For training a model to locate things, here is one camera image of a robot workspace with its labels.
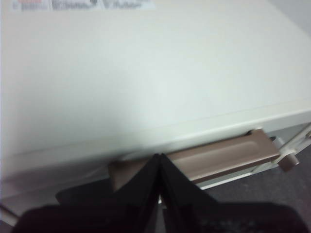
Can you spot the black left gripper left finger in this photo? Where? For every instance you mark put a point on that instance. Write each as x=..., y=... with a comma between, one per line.
x=131, y=201

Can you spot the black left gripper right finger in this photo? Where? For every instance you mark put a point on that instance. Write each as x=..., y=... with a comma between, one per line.
x=179, y=204

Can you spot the cream Toshiba toaster oven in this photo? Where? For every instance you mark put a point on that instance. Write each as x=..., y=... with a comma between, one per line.
x=145, y=72

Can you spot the printed warning label sticker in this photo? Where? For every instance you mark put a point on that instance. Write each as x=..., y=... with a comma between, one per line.
x=73, y=4

